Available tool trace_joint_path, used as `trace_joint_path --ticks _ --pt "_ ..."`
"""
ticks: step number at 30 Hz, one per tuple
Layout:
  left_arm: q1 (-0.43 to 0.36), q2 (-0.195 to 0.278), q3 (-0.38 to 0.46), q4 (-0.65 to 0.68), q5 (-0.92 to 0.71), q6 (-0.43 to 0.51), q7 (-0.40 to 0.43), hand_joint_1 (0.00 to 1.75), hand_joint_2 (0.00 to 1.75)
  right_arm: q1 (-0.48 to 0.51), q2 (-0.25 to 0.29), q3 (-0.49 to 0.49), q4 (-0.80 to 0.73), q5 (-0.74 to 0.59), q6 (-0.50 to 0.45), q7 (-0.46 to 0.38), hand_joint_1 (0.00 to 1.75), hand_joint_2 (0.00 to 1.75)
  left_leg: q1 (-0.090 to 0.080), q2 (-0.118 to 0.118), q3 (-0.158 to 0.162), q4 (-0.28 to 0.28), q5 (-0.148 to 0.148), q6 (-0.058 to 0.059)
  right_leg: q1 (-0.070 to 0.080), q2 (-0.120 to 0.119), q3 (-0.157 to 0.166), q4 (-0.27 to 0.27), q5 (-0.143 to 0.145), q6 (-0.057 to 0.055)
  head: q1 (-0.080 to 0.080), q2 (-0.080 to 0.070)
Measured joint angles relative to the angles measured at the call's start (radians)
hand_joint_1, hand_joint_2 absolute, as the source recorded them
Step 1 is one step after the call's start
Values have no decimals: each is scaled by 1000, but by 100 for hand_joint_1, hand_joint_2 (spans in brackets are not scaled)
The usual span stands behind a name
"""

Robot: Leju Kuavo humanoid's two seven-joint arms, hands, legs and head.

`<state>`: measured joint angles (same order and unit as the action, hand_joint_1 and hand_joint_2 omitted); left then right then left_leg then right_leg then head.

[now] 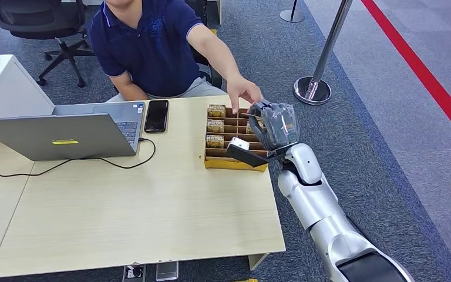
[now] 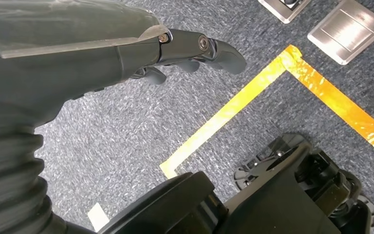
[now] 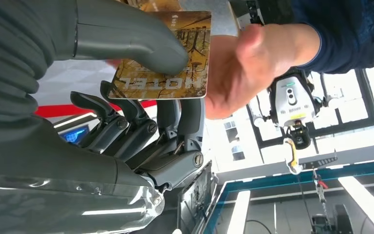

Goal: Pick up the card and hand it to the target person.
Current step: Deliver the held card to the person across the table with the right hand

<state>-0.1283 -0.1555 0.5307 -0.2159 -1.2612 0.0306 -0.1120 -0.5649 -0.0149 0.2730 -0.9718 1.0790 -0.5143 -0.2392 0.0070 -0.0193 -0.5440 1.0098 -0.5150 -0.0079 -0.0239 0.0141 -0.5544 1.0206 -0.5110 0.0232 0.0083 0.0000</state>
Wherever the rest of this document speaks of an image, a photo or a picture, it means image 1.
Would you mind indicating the wooden table leg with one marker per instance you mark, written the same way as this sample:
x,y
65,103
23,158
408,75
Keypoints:
x,y
257,260

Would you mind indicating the wooden card holder box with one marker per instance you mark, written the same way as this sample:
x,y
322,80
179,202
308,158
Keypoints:
x,y
229,155

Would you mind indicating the person's left hand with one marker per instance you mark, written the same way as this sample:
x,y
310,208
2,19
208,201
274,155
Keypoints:
x,y
243,91

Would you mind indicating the black smartphone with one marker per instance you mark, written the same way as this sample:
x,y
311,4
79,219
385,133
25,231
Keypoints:
x,y
156,116

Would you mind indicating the chrome stanchion base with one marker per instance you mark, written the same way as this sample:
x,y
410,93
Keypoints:
x,y
291,14

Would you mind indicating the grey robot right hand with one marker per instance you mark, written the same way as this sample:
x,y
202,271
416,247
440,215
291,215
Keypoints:
x,y
278,126

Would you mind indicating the white cabinet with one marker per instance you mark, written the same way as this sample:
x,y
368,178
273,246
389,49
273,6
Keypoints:
x,y
11,85

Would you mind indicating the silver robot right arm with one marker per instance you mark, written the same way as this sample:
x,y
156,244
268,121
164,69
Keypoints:
x,y
319,206

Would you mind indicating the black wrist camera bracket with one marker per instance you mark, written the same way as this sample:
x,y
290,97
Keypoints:
x,y
249,157

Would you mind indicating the person's left forearm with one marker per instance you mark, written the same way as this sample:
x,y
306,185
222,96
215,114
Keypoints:
x,y
219,56

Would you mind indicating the chrome stanchion post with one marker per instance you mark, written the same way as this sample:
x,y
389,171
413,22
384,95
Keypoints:
x,y
324,54

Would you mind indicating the grey laptop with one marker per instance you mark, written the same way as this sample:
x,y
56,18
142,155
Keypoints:
x,y
54,134

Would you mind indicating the metal floor plate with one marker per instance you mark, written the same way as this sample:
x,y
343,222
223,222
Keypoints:
x,y
167,271

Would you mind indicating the person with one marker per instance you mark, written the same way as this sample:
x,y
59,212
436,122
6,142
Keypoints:
x,y
147,43

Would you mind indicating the floor power socket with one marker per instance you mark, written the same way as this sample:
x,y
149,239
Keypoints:
x,y
134,272

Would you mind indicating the black office chair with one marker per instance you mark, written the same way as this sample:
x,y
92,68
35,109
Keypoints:
x,y
42,19

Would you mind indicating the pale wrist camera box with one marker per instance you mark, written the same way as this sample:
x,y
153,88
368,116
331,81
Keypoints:
x,y
239,144

